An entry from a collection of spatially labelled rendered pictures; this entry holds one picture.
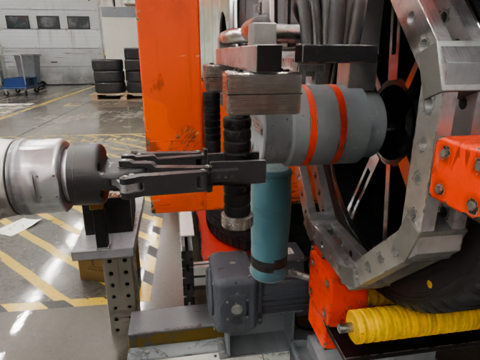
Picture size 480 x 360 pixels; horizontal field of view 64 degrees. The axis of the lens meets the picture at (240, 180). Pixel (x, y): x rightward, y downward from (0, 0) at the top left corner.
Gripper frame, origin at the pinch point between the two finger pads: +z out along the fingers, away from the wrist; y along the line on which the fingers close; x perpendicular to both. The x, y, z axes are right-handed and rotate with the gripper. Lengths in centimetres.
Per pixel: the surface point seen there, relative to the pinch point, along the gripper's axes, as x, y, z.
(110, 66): -11, -847, -141
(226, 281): -43, -40, 4
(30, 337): -83, -77, -63
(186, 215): -44, -88, -5
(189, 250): -49, -70, -5
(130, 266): -55, -73, -25
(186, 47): 16, -60, -4
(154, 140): -9, -60, -14
